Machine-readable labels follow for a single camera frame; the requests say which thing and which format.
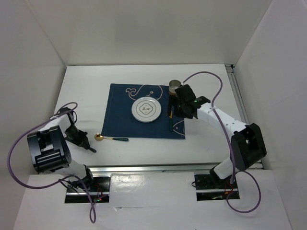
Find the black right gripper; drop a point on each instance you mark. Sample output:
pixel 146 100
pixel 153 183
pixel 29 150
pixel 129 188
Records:
pixel 173 100

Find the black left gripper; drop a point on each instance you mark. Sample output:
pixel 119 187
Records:
pixel 82 141

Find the gold knife black handle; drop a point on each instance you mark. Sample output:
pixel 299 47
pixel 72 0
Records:
pixel 170 116

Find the gold spoon black handle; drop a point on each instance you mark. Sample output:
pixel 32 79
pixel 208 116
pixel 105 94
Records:
pixel 99 137

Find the white round dinner plate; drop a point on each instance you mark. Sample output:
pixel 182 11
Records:
pixel 146 109

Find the dark blue embroidered cloth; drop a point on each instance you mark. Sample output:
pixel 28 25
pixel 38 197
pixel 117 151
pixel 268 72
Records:
pixel 120 123

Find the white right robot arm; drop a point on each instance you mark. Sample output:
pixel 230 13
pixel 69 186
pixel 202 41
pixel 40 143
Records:
pixel 245 141

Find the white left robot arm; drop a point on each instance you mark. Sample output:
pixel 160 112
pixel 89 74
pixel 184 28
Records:
pixel 50 152

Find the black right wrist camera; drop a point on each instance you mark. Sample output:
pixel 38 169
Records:
pixel 185 93

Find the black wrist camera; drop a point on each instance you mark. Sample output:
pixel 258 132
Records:
pixel 185 93
pixel 67 111

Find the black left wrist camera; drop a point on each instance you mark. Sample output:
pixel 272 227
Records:
pixel 67 111

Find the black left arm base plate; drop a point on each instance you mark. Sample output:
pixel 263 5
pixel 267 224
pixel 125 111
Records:
pixel 98 190

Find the aluminium frame rail right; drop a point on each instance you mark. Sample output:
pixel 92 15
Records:
pixel 237 94

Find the aluminium frame rail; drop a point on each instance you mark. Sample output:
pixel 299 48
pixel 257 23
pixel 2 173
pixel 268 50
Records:
pixel 237 94
pixel 144 168

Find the aluminium frame rail front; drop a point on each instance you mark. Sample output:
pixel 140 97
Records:
pixel 144 168

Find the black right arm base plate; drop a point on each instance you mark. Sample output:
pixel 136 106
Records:
pixel 206 190

